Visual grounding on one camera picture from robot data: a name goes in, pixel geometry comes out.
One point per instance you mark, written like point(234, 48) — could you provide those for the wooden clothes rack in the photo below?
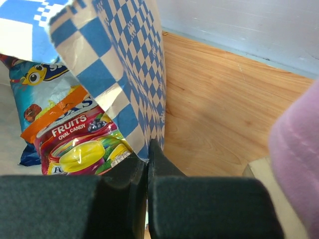
point(291, 224)

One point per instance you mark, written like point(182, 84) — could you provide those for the pink shirt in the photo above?
point(294, 152)

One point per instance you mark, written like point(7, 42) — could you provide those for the blue Slendy candy bag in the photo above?
point(37, 87)

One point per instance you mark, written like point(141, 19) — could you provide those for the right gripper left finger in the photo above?
point(112, 206)

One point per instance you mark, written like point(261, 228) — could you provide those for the colourful candy packet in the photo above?
point(75, 136)

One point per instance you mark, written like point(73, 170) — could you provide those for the blue checkered paper bag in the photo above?
point(113, 47)

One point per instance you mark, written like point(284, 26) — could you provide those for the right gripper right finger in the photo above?
point(182, 207)

